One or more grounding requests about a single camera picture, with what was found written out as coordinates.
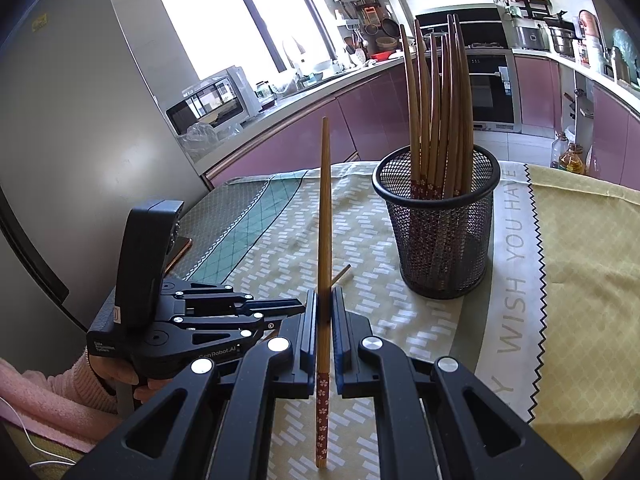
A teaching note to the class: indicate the pink cabinets under window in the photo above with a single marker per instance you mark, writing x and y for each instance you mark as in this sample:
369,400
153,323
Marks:
310,130

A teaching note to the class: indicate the white countertop oven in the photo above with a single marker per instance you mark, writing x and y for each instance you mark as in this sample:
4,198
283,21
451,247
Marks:
215,102

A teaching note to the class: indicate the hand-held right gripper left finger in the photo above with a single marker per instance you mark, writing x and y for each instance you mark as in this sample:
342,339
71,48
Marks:
311,325

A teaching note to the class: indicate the yellow-green table cover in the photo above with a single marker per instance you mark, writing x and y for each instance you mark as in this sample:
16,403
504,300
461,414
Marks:
590,285

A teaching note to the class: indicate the silver rice cooker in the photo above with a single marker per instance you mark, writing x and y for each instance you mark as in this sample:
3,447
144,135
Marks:
529,36

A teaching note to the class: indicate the yellow cooking oil bottle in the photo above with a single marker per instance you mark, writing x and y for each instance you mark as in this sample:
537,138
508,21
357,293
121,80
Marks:
572,160

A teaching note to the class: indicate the pink kettle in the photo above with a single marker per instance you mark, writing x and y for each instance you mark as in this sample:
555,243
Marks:
590,22

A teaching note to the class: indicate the wooden chopstick red patterned end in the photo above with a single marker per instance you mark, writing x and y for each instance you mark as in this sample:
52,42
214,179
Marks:
324,210
342,275

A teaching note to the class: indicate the black built-in oven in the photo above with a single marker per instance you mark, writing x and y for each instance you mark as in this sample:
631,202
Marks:
492,90

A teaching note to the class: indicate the red basin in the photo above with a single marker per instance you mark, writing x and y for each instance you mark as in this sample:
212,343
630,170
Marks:
382,55

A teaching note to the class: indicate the patterned green beige tablecloth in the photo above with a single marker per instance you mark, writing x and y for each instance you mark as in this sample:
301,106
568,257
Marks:
400,320

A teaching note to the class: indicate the stainless steel pot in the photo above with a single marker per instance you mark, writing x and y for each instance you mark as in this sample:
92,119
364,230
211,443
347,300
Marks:
562,42

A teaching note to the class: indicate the black mesh utensil holder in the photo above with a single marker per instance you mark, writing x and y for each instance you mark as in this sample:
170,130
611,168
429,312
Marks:
450,260

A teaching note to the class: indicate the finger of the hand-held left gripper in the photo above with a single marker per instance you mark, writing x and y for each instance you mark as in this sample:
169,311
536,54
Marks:
215,329
220,300

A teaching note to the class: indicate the dark hanging pan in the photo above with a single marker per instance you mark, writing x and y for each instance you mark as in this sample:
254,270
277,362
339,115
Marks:
391,27

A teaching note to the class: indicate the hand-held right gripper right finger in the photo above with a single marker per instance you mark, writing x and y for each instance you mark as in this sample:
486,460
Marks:
337,330

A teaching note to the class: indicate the black range hood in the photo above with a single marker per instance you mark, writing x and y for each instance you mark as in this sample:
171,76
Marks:
480,22

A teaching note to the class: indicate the clear plastic bag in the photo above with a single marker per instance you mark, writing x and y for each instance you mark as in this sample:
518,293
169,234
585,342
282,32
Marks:
205,140

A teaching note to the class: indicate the green plastic bag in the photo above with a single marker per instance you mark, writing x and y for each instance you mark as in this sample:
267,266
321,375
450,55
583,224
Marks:
627,45

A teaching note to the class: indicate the bunch of wooden chopsticks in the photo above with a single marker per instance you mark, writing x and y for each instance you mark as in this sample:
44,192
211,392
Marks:
414,110

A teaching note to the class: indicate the person's left forearm pink sleeve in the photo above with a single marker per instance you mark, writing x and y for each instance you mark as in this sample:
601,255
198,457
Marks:
55,400

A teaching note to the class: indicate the brown-edged flat object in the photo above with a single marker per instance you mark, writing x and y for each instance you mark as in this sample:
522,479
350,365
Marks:
179,255

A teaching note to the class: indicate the kitchen window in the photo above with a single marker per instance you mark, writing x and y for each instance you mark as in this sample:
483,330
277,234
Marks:
240,20

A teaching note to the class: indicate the person's left hand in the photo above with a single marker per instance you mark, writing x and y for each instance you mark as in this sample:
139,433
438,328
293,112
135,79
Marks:
112,375

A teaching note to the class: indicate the grey refrigerator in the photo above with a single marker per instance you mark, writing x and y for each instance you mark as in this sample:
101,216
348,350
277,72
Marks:
75,110

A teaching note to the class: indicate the pink cabinets beside oven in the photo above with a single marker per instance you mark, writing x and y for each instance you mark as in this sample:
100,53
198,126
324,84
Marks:
610,130

